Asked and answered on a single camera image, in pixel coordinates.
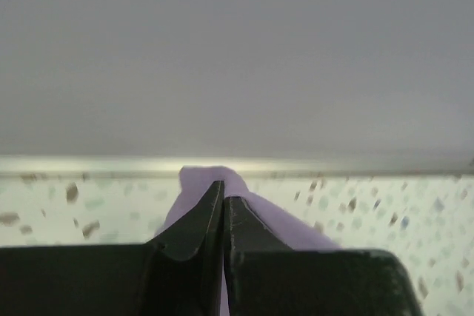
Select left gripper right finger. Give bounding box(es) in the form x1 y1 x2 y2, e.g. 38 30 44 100
224 197 422 316

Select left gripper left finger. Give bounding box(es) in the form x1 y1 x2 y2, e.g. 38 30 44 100
1 181 224 315

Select purple t shirt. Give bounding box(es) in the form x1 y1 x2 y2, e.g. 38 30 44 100
144 167 338 315

